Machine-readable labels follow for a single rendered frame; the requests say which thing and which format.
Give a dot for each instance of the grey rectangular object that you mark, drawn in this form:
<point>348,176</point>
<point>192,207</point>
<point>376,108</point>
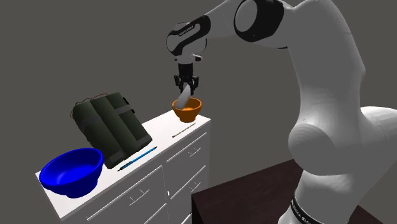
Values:
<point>183,98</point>

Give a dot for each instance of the dark brown robot stand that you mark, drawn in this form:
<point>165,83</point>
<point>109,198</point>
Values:
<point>251,195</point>

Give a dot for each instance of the thin brown pencil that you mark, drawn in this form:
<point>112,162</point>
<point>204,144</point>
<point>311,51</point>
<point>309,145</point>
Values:
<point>184,130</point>

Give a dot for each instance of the blue bowl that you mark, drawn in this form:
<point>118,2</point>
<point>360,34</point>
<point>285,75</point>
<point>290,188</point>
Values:
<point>72,173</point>

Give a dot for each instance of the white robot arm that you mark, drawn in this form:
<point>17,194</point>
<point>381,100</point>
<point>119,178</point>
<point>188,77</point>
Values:
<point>322,102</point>

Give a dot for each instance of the blue pen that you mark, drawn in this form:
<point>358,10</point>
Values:
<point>138,158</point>

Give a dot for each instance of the orange bowl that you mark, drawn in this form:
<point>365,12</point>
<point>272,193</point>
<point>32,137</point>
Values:
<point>187,113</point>

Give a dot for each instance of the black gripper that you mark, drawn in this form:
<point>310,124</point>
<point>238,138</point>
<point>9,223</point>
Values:
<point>185,70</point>

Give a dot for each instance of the white chest of drawers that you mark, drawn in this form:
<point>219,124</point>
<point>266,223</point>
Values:
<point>173,173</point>

